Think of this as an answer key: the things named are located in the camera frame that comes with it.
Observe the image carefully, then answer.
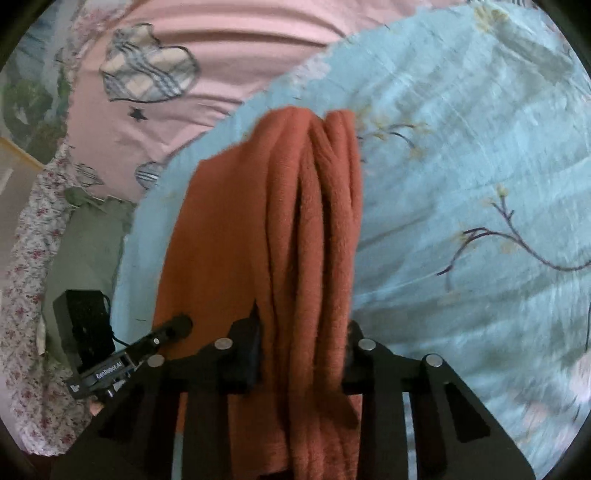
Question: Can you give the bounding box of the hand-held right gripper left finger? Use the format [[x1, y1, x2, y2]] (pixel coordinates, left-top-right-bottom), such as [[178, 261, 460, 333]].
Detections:
[[50, 305, 265, 480]]

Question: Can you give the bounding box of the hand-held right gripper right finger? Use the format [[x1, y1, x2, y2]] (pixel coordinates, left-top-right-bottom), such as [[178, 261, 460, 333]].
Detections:
[[341, 320, 537, 480]]

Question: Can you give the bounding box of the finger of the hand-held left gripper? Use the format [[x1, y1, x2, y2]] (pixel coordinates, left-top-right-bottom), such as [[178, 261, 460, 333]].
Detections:
[[124, 314, 194, 366]]

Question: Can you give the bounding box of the rust orange knit sweater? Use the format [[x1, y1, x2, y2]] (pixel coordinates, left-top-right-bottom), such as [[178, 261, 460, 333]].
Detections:
[[152, 106, 365, 480]]

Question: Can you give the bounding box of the white floral quilt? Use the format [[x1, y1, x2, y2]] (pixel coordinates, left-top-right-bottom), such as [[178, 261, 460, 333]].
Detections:
[[0, 143, 100, 457]]

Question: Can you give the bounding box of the green pillow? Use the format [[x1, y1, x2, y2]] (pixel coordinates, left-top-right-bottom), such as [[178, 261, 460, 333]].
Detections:
[[41, 191, 139, 356]]

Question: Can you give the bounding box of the light blue floral bedsheet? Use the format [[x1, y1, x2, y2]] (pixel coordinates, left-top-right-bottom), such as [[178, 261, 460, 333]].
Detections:
[[111, 0, 591, 480]]

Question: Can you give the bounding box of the pink quilt with plaid hearts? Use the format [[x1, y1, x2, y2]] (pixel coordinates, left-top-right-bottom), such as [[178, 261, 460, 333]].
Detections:
[[55, 0, 462, 204]]

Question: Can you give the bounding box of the black cable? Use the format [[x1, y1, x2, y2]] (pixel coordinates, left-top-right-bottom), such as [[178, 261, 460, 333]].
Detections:
[[102, 294, 136, 347]]

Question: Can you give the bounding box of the landscape wall poster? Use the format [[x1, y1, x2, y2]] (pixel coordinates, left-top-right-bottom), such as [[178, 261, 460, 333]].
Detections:
[[0, 44, 77, 162]]

